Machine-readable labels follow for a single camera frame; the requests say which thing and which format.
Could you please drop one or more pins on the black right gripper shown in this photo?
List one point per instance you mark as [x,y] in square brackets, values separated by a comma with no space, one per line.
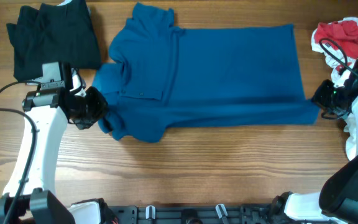
[322,98]

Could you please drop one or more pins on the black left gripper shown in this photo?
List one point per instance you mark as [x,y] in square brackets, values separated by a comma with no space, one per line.
[92,106]

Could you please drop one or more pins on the blue polo shirt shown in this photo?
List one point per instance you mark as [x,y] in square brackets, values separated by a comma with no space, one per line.
[163,76]

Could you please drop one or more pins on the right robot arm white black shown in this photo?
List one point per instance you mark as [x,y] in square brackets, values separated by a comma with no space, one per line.
[337,202]

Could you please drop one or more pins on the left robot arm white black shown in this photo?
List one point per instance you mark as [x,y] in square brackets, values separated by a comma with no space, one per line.
[31,187]

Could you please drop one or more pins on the red and white garment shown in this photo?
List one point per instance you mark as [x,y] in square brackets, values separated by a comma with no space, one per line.
[338,41]

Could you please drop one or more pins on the folded dark green garment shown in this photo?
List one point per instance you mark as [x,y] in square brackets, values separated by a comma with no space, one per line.
[53,34]

